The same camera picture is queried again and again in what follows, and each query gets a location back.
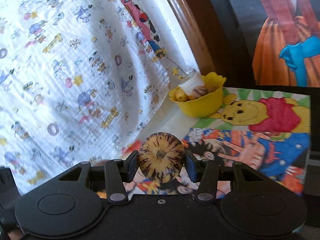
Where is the striped pepino melon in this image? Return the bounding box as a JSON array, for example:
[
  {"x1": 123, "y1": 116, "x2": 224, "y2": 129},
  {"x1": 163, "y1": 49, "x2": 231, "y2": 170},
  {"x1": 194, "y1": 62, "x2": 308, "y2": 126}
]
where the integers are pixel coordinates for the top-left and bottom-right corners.
[{"x1": 138, "y1": 132, "x2": 185, "y2": 183}]

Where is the yellow plastic bowl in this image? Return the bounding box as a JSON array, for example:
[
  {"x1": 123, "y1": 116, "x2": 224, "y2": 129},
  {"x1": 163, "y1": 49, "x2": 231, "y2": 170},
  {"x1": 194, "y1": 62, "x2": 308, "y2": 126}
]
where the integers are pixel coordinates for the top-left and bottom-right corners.
[{"x1": 168, "y1": 72, "x2": 227, "y2": 118}]

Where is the cartoon print tablecloth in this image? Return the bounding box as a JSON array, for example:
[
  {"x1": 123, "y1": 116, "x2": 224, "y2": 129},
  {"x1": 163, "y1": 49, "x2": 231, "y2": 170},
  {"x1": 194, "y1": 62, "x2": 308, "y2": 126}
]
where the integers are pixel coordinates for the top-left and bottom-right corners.
[{"x1": 94, "y1": 87, "x2": 312, "y2": 199}]

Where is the striped pepino in bowl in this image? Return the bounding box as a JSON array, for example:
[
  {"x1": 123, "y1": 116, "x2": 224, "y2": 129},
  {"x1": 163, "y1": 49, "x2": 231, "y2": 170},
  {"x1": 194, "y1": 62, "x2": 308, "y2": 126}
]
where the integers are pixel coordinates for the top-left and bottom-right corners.
[{"x1": 191, "y1": 86, "x2": 208, "y2": 99}]

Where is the yellow fruit in bowl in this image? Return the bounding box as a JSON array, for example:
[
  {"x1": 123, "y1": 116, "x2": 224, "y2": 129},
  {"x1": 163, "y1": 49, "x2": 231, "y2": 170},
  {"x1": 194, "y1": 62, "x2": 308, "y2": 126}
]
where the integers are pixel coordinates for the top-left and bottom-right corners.
[{"x1": 174, "y1": 87, "x2": 189, "y2": 102}]

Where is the white jar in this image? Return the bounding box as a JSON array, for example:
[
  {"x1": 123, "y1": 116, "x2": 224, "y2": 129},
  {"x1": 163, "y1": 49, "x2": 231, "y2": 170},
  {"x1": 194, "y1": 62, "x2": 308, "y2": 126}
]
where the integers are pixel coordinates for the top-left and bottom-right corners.
[{"x1": 178, "y1": 68, "x2": 204, "y2": 96}]

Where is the white cartoon print curtain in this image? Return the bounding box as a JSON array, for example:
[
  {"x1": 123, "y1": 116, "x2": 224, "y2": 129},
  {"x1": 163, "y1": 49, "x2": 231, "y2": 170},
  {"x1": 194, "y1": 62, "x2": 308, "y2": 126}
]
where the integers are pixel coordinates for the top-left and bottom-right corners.
[{"x1": 1, "y1": 0, "x2": 170, "y2": 194}]

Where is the painted woman orange dress poster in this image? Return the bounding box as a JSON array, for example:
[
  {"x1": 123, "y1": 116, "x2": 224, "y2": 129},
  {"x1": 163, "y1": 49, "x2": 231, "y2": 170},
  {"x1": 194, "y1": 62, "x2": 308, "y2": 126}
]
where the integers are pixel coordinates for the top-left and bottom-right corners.
[{"x1": 252, "y1": 0, "x2": 319, "y2": 87}]

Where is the brown wooden frame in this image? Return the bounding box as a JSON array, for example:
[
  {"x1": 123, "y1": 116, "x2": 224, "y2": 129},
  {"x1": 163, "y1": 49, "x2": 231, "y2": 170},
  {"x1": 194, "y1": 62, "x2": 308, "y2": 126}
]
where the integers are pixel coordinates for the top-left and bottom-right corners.
[{"x1": 156, "y1": 0, "x2": 217, "y2": 74}]

